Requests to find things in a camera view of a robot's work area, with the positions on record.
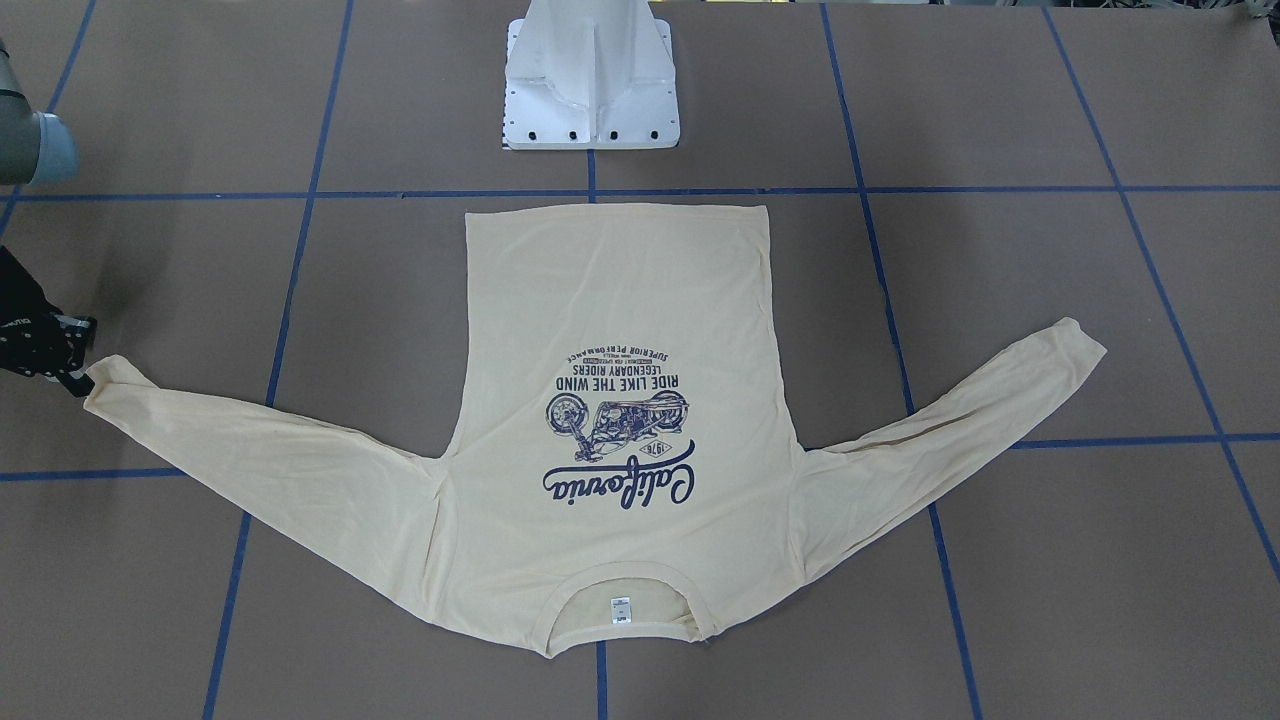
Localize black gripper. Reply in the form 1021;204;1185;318
1;249;99;398

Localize cream long-sleeve printed shirt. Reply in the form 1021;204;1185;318
84;202;1106;659

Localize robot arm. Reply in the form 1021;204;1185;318
1;45;97;398

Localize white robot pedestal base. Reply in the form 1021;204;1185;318
502;1;681;151

